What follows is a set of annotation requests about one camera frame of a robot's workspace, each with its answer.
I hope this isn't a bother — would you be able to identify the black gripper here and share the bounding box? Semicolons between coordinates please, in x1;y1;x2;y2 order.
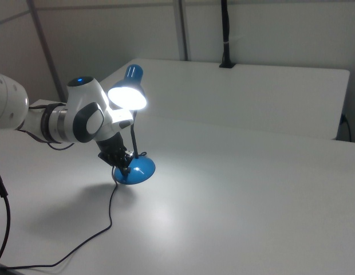
96;132;133;176

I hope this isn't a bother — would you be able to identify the blue gooseneck desk lamp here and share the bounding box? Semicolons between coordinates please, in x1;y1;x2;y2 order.
108;64;156;186

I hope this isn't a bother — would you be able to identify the black lamp power cable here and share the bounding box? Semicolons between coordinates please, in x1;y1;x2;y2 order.
0;151;148;270

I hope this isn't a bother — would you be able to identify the black cable on robot wrist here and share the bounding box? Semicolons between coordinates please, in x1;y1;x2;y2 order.
16;104;76;151

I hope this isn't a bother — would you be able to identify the black cable with metal connector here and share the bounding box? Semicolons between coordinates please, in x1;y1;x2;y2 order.
0;160;11;266

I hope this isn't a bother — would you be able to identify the grey metal partition post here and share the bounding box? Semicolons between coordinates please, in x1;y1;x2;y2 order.
173;0;191;61
26;0;68;103

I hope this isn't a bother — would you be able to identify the black camera pole with clamp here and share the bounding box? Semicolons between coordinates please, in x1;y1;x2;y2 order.
219;0;235;69

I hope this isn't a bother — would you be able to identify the black wall plug cable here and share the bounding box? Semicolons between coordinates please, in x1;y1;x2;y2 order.
340;113;353;142

